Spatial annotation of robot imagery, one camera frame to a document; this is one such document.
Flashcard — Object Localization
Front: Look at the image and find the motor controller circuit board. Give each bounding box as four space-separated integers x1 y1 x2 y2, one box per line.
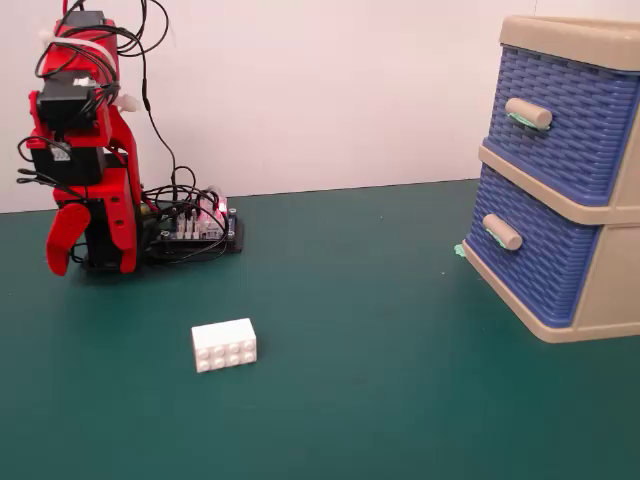
149 187 239 246

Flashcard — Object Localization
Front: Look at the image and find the electronics control board with LEDs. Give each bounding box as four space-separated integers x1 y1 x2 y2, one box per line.
144 217 246 264

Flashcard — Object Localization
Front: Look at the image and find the dark green table mat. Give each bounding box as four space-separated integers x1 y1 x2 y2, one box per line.
0 178 640 480

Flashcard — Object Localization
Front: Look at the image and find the beige cylindrical drawer handle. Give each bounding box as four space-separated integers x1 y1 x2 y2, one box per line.
482 213 524 250
504 97 554 132

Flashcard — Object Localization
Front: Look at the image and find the black servo wire bundle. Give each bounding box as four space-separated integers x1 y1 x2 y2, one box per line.
141 167 227 265

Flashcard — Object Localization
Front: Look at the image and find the white toy brick cube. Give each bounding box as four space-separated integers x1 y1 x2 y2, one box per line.
191 318 259 374

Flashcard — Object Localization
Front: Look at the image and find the black servo cable with connector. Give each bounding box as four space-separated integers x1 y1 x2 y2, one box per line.
138 47 179 171

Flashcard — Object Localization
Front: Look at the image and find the beige plastic drawer cabinet frame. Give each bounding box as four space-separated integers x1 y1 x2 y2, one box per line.
462 14 640 344

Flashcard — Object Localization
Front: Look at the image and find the blue woven-pattern drawer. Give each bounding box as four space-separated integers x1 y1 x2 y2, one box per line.
483 45 640 207
464 164 601 326

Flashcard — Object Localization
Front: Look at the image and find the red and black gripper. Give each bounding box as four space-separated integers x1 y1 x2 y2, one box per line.
24 137 139 276

